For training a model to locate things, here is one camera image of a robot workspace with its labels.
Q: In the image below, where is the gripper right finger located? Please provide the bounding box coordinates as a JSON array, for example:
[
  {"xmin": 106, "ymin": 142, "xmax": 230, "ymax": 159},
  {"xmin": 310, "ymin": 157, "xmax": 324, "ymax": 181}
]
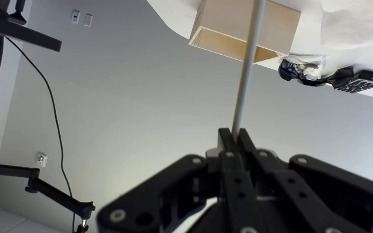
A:
[{"xmin": 238, "ymin": 128, "xmax": 373, "ymax": 233}]

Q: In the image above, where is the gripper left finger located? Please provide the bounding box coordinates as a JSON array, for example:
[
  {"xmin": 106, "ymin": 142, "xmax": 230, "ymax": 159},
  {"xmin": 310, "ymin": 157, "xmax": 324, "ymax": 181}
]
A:
[{"xmin": 97, "ymin": 128, "xmax": 262, "ymax": 233}]

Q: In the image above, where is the grey stick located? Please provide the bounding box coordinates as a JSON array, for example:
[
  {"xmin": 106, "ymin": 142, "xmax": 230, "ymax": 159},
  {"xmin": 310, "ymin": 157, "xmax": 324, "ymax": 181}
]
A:
[{"xmin": 231, "ymin": 0, "xmax": 267, "ymax": 140}]

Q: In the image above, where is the black remote control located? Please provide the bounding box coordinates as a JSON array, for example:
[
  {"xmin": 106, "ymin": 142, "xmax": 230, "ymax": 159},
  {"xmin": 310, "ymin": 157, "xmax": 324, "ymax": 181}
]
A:
[{"xmin": 333, "ymin": 70, "xmax": 373, "ymax": 94}]

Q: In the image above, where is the black device with blue light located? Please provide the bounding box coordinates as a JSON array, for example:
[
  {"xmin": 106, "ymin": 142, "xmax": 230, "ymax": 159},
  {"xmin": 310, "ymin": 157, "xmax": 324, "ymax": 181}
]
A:
[{"xmin": 278, "ymin": 59, "xmax": 355, "ymax": 87}]

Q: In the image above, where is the white cloth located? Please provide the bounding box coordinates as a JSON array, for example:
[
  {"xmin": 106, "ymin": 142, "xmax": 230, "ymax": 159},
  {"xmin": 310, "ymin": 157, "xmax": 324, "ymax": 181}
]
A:
[{"xmin": 320, "ymin": 0, "xmax": 373, "ymax": 50}]

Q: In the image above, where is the open cardboard box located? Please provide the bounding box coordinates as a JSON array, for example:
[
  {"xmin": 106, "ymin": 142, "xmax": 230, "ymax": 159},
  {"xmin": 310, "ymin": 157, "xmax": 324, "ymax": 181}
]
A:
[{"xmin": 188, "ymin": 0, "xmax": 301, "ymax": 64}]

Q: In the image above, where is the black cable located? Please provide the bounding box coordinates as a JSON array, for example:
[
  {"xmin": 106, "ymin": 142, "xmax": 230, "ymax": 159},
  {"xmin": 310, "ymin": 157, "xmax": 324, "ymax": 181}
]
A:
[{"xmin": 5, "ymin": 36, "xmax": 77, "ymax": 233}]

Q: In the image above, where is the white wall socket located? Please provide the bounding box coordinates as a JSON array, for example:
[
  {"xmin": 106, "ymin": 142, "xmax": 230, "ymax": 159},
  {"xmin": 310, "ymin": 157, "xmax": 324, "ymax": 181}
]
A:
[{"xmin": 36, "ymin": 152, "xmax": 48, "ymax": 167}]

